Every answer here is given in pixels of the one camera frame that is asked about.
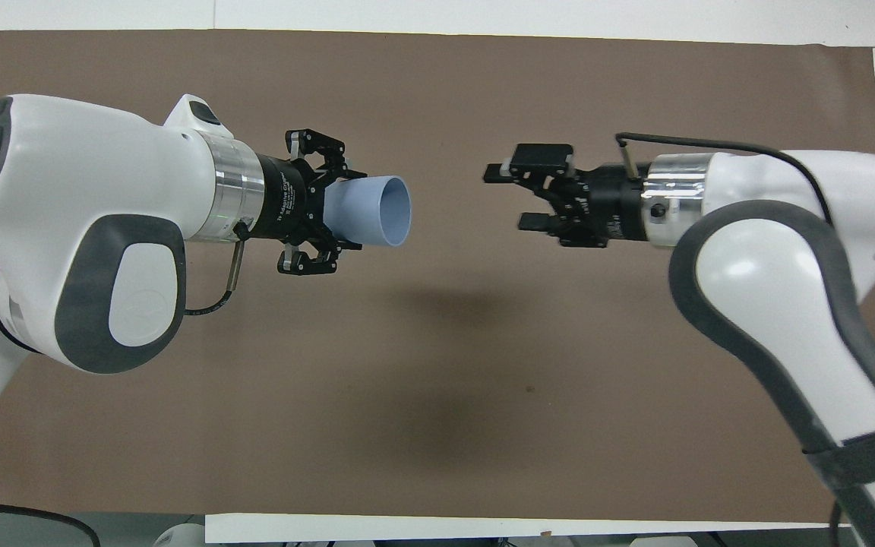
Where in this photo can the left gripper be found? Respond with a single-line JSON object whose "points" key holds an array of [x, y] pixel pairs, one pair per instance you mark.
{"points": [[284, 199]]}

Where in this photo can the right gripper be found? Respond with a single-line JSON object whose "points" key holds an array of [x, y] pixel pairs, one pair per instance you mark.
{"points": [[616, 203]]}

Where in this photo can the light blue cup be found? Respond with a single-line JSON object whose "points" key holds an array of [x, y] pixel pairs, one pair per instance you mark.
{"points": [[358, 213]]}

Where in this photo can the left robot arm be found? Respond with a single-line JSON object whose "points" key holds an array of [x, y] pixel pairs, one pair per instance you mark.
{"points": [[65, 175]]}

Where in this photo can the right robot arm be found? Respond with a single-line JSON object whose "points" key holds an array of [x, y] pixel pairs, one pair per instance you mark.
{"points": [[772, 251]]}

